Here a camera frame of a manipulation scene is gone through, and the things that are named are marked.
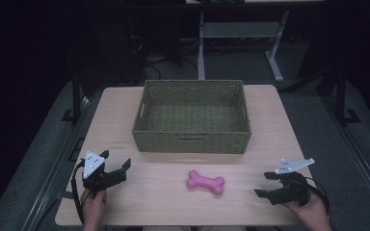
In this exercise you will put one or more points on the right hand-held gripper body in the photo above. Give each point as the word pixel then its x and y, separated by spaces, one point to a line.
pixel 291 189

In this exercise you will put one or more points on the grey metal desk frame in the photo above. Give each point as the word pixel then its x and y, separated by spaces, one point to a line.
pixel 237 30

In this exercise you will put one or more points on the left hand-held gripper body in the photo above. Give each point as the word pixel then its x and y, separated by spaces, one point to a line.
pixel 100 179

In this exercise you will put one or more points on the green woven basket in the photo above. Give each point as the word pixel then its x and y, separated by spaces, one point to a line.
pixel 191 118

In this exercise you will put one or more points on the grey metal frame rail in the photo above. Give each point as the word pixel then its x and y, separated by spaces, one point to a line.
pixel 356 154
pixel 53 170

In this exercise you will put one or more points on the black metal stand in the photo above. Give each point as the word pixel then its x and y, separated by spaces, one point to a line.
pixel 76 96
pixel 341 99

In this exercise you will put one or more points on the person's left hand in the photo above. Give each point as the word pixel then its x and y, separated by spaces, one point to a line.
pixel 93 205

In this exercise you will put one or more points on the person's right hand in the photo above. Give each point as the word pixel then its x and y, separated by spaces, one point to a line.
pixel 312 211

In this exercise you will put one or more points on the pink bone dog toy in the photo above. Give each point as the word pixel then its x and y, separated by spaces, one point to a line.
pixel 205 183

